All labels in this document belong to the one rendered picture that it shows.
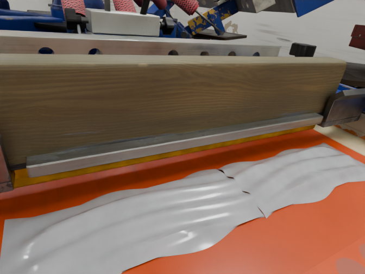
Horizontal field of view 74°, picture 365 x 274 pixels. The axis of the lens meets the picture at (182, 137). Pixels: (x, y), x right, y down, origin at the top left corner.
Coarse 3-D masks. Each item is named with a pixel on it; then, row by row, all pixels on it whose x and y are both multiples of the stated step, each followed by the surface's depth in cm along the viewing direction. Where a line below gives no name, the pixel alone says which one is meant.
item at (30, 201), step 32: (160, 160) 25; (192, 160) 26; (32, 192) 20; (64, 192) 20; (96, 192) 20; (0, 224) 17; (256, 224) 19; (0, 256) 15; (192, 256) 16; (224, 256) 16; (256, 256) 17; (288, 256) 17
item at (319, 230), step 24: (240, 144) 30; (264, 144) 31; (288, 144) 32; (312, 144) 32; (336, 144) 33; (216, 168) 25; (336, 192) 24; (360, 192) 24; (288, 216) 20; (312, 216) 20; (336, 216) 21; (360, 216) 21; (288, 240) 18; (312, 240) 18; (336, 240) 18; (312, 264) 16
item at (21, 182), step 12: (276, 132) 31; (288, 132) 33; (216, 144) 27; (228, 144) 28; (156, 156) 24; (168, 156) 25; (84, 168) 21; (96, 168) 21; (108, 168) 22; (24, 180) 19; (36, 180) 19; (48, 180) 20
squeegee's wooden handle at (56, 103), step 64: (0, 64) 14; (64, 64) 16; (128, 64) 18; (192, 64) 20; (256, 64) 23; (320, 64) 28; (0, 128) 15; (64, 128) 17; (128, 128) 20; (192, 128) 23
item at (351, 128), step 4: (360, 116) 35; (364, 116) 35; (360, 120) 36; (364, 120) 35; (340, 124) 38; (344, 124) 38; (348, 124) 37; (352, 124) 37; (356, 124) 36; (360, 124) 36; (364, 124) 35; (340, 128) 38; (344, 128) 38; (348, 128) 37; (352, 128) 37; (356, 128) 36; (360, 128) 36; (364, 128) 35; (348, 132) 37; (352, 132) 37; (356, 132) 36; (360, 132) 36; (364, 132) 35; (360, 136) 36; (364, 136) 35
